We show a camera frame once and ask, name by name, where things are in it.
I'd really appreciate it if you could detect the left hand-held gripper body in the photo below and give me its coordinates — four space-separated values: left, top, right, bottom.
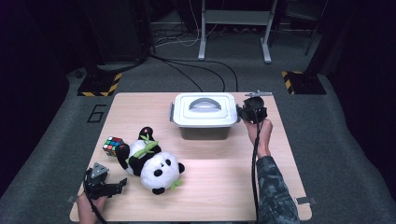
83 161 119 201

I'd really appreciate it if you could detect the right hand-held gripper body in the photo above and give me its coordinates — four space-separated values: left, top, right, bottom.
241 90 273 125

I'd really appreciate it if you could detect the panda plush toy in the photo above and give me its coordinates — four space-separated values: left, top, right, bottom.
115 126 186 196

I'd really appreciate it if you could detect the white lid with grey handle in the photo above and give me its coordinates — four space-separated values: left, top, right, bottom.
172 91 239 128

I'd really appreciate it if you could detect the multicoloured puzzle cube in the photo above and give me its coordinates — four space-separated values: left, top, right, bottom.
102 135 125 158

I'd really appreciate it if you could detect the translucent grey storage box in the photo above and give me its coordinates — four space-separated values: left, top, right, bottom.
169 102 243 141

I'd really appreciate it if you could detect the person's left hand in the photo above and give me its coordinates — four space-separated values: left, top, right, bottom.
76 192 108 224

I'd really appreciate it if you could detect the person's right hand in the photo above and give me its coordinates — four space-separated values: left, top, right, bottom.
243 119 275 159

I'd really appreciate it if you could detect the black yellow striped stand base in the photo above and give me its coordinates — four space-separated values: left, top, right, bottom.
77 71 123 97
281 70 328 95

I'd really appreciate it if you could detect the black equipment cabinet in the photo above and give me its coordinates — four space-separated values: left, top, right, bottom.
79 0 152 63

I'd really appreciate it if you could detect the left hand-held gripper cable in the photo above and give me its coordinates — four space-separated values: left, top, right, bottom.
81 169 108 224

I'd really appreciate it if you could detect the hand-held gripper cable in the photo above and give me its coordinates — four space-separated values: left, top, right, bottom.
249 105 266 224
81 169 108 224

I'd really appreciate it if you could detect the black floor cable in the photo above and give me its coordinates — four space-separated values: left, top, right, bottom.
148 54 240 93
162 60 226 93
162 60 204 93

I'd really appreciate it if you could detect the right hand-held gripper cable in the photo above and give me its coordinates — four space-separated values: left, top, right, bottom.
249 105 266 224

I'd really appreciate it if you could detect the white metal desk frame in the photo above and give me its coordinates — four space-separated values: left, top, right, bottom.
197 0 278 64

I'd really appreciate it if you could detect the white floor cable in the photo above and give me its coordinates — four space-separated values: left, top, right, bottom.
153 18 219 49

